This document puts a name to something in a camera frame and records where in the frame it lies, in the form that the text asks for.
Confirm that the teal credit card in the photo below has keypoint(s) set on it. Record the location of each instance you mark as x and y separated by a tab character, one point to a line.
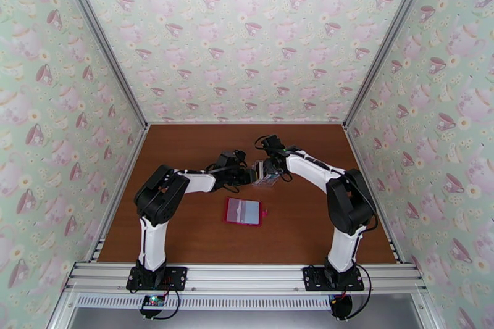
274	176

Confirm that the clear acrylic card stand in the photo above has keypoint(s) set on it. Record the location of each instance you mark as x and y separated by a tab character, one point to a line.
266	184

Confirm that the red leather card holder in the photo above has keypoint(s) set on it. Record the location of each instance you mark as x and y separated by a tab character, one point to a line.
243	211

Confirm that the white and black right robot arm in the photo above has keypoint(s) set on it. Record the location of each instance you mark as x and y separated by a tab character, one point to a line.
343	250

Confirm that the circuit board with green light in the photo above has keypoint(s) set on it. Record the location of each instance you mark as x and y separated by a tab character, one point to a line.
152	300

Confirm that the aluminium table back rail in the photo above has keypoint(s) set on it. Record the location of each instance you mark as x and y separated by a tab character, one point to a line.
247	122

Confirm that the aluminium table side rail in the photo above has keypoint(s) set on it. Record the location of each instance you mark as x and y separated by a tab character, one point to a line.
359	158
133	160

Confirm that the aluminium mounting rail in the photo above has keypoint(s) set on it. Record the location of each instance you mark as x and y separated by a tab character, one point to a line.
247	274

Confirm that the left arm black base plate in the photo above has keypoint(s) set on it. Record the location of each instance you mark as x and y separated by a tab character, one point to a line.
177	276

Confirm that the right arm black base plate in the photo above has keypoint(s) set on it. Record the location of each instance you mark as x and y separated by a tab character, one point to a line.
312	277

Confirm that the black round electronics mount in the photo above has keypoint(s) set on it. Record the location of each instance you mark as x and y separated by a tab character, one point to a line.
341	306

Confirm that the aluminium frame post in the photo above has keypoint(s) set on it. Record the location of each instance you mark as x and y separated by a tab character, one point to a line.
389	38
100	34

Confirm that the aluminium frame leg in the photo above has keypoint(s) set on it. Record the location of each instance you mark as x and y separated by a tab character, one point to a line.
428	308
61	308

